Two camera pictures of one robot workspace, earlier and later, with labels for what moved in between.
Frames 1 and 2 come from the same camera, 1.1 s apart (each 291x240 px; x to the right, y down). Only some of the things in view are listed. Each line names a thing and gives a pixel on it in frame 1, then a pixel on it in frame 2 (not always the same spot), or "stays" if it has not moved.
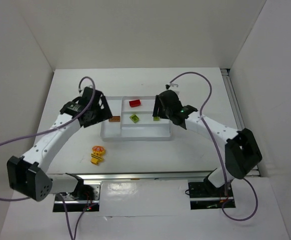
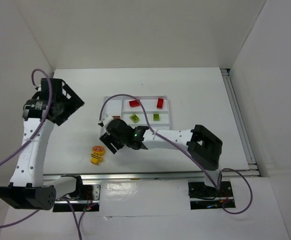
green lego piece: (134, 118) stays
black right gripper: (157, 107) → (111, 141)
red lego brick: (134, 103) stays
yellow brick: (98, 152) stays
